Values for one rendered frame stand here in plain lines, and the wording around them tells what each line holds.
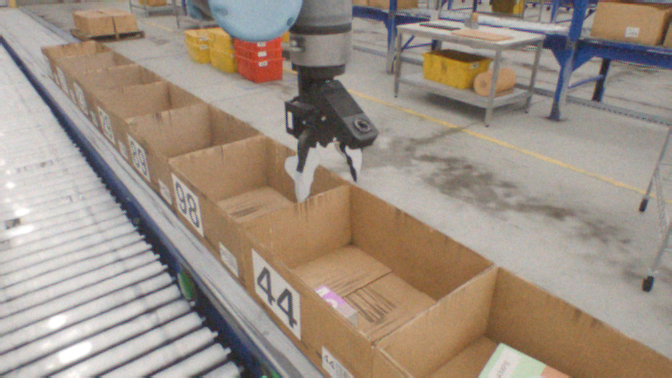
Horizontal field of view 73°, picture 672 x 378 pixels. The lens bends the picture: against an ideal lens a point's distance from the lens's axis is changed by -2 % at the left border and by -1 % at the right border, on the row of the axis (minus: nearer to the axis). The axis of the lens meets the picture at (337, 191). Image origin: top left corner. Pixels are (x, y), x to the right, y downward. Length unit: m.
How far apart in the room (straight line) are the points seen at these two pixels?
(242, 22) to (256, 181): 0.96
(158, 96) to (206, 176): 0.80
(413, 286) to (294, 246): 0.27
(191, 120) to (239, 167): 0.39
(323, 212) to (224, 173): 0.40
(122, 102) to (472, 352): 1.59
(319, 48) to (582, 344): 0.59
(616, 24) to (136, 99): 4.13
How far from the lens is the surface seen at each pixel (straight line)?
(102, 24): 9.73
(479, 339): 0.93
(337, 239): 1.10
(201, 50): 7.27
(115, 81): 2.40
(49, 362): 1.21
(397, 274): 1.04
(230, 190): 1.35
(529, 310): 0.85
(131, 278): 1.37
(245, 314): 0.95
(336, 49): 0.65
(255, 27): 0.47
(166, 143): 1.67
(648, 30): 4.88
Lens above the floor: 1.53
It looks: 28 degrees down
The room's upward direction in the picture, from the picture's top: straight up
